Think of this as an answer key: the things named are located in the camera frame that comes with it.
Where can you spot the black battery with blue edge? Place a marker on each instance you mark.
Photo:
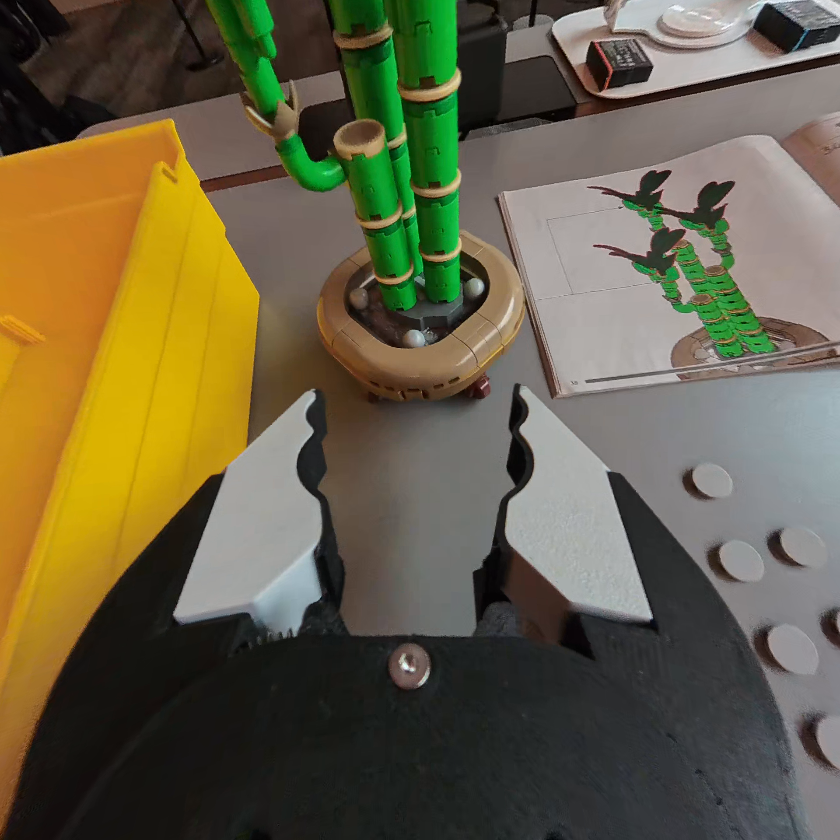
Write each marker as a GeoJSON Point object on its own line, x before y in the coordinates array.
{"type": "Point", "coordinates": [797, 23]}

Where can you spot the yellow plastic bin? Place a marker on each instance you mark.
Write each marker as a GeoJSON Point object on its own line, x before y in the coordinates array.
{"type": "Point", "coordinates": [98, 328]}

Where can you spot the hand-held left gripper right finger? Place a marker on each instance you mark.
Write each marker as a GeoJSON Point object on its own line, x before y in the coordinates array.
{"type": "Point", "coordinates": [564, 512]}

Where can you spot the black floor stand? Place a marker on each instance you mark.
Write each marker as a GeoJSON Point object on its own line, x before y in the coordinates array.
{"type": "Point", "coordinates": [205, 60]}

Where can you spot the lego instruction booklet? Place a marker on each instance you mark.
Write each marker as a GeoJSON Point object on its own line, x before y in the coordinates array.
{"type": "Point", "coordinates": [590, 295]}

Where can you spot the clear round suction mount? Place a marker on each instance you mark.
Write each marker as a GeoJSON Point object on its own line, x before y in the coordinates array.
{"type": "Point", "coordinates": [702, 19]}

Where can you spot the white tray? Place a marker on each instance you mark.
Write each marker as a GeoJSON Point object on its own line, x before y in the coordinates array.
{"type": "Point", "coordinates": [689, 79]}

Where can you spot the black battery with red edge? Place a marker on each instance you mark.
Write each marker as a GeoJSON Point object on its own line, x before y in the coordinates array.
{"type": "Point", "coordinates": [620, 62]}

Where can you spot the green lego bamboo plant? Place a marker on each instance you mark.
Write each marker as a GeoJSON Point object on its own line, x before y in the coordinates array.
{"type": "Point", "coordinates": [433, 229]}

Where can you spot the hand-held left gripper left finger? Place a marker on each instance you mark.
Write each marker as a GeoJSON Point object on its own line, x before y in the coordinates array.
{"type": "Point", "coordinates": [256, 512]}

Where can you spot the cluster of grey discs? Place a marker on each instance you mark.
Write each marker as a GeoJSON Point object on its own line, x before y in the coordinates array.
{"type": "Point", "coordinates": [740, 561]}

